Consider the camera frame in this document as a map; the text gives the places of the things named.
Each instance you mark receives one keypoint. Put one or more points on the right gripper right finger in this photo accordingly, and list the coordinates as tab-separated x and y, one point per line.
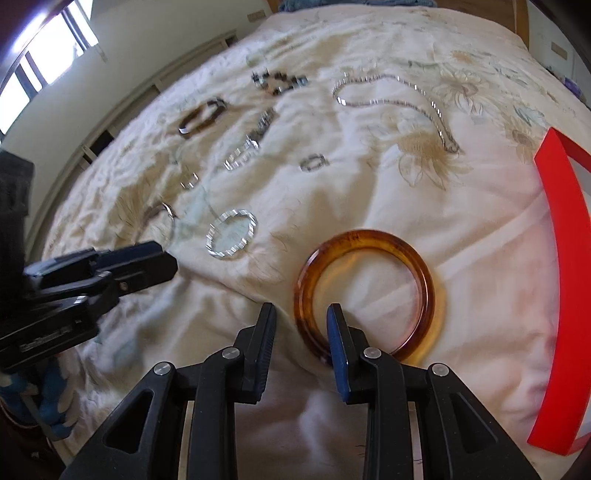
423	423

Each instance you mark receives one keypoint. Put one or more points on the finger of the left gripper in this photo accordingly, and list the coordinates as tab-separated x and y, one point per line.
62	270
136	267

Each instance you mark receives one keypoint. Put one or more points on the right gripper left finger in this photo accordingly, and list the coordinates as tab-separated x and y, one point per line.
182	420

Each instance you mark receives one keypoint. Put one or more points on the large silver hoop bangle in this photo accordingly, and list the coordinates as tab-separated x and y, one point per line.
151	213

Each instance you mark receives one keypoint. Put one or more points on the silver twisted ring bangle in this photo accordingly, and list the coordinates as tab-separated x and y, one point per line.
230	233

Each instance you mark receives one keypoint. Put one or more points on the dark tiger-eye bangle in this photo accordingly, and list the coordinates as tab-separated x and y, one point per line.
202	117

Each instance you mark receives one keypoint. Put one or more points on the amber bangle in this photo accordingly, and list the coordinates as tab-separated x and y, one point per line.
342	245

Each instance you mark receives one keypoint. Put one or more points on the red jewelry box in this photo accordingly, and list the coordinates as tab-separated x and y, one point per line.
568	391

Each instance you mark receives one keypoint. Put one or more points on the blue gloved hand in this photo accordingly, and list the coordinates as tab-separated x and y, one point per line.
46	394

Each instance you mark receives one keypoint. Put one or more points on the window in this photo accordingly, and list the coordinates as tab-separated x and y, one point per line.
44	51

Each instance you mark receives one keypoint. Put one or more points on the floral beige bed quilt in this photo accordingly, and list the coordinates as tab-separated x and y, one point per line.
420	123

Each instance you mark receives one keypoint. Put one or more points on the white wardrobe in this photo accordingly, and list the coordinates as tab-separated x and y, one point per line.
551	48

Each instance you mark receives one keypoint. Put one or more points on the wooden headboard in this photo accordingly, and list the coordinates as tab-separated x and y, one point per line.
513	15

